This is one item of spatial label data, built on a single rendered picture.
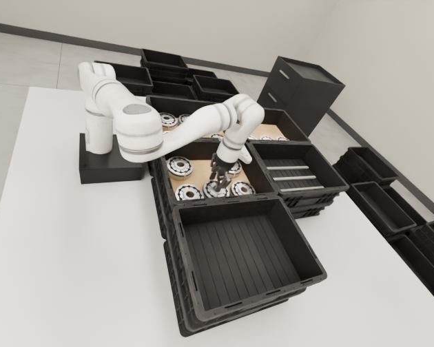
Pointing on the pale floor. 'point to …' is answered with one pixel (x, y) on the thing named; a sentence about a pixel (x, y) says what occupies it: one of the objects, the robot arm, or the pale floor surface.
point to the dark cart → (300, 91)
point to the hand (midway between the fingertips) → (215, 182)
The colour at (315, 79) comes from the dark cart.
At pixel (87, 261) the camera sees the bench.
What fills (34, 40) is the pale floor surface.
